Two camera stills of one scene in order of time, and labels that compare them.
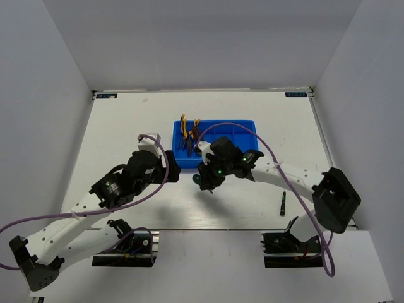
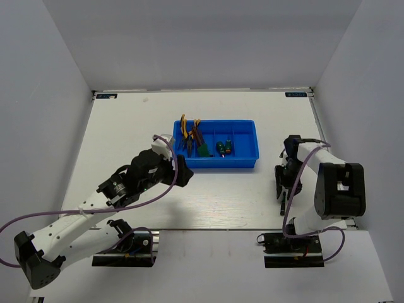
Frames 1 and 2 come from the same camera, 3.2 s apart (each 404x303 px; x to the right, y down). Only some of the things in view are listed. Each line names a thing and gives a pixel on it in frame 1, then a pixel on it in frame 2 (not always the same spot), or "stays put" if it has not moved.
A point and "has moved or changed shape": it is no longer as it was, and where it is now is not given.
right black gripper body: (215, 171) → (286, 175)
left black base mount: (140, 249) stays put
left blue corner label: (106, 96) stays put
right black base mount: (281, 250) stays put
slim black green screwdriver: (283, 204) stays put
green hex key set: (195, 130) has moved or changed shape
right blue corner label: (296, 95) stays put
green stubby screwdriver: (197, 178) has moved or changed shape
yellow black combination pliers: (184, 129) stays put
